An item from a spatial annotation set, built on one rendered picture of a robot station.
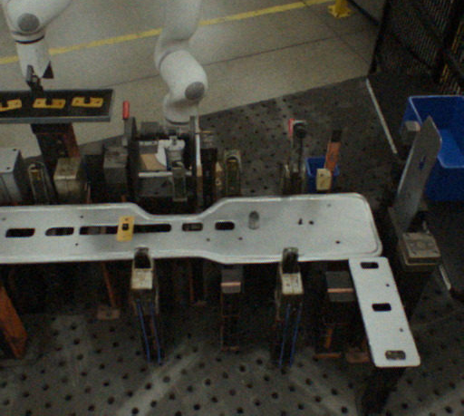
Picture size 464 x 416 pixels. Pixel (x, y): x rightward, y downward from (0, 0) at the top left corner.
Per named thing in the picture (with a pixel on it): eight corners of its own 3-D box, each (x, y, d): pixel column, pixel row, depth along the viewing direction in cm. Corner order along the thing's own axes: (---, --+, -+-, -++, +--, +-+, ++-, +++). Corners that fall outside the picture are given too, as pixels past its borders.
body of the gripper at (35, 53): (19, 21, 142) (30, 58, 150) (6, 42, 135) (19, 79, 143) (48, 22, 142) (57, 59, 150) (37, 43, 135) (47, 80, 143)
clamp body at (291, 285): (265, 371, 147) (274, 300, 123) (261, 331, 156) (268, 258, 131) (298, 369, 148) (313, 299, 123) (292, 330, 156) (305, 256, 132)
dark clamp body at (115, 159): (113, 258, 173) (93, 173, 146) (118, 227, 183) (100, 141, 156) (148, 257, 174) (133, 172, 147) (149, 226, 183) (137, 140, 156)
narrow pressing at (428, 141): (403, 240, 141) (440, 141, 117) (391, 208, 150) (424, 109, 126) (405, 240, 141) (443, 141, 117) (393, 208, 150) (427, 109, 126)
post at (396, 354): (362, 431, 136) (385, 380, 116) (352, 389, 144) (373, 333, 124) (386, 430, 137) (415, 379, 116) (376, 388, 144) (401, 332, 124)
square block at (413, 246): (379, 333, 155) (410, 257, 130) (372, 309, 161) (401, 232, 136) (407, 333, 156) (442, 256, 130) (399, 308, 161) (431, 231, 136)
